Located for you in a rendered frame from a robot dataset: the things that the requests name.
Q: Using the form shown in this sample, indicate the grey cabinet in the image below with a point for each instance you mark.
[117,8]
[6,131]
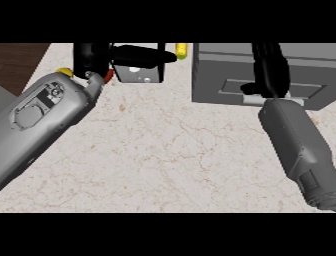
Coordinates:
[324,55]

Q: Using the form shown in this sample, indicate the yellow-green vegetable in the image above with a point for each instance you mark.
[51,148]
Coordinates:
[182,50]

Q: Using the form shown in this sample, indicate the grey drawer front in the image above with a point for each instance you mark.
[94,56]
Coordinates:
[210,83]

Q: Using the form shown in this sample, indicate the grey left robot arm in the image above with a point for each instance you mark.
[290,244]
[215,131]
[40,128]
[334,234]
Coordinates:
[33,126]

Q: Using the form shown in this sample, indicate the small red object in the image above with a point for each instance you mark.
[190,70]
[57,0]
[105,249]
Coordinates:
[108,76]

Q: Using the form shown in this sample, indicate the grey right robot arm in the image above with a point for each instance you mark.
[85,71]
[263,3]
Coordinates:
[299,143]

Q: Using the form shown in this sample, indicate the small yellow object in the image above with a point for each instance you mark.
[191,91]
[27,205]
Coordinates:
[66,71]

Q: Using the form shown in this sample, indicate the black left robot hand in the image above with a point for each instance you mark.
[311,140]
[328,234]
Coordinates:
[92,58]

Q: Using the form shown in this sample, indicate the grey box with black edge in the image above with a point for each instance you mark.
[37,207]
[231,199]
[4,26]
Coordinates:
[138,74]

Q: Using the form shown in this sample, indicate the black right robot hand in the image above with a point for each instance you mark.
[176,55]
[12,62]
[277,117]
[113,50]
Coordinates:
[272,73]

